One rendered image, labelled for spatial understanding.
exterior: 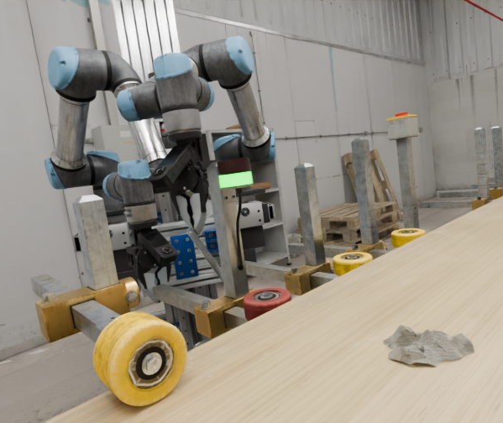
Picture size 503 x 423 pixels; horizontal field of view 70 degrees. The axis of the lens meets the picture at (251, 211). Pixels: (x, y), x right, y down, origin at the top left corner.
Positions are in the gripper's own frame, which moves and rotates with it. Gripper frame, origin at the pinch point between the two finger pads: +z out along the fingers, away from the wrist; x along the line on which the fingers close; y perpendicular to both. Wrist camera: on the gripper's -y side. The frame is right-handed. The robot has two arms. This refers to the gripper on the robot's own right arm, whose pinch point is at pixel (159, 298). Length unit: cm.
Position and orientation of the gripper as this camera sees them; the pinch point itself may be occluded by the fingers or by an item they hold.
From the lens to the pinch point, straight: 97.7
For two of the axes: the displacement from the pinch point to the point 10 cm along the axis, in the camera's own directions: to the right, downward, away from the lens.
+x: -7.5, 1.8, -6.4
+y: -6.5, -0.1, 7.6
